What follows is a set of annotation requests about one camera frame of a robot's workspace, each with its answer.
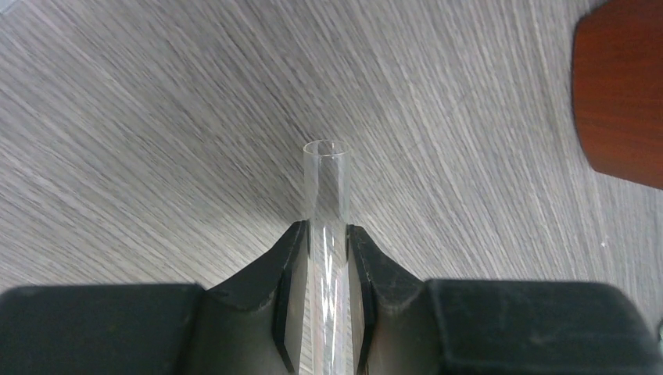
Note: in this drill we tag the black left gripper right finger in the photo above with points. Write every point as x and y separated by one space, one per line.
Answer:
394 330

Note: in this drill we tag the brown wooden metronome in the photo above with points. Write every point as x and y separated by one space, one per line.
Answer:
617 89

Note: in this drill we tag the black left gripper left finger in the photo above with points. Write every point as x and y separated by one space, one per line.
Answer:
252 323

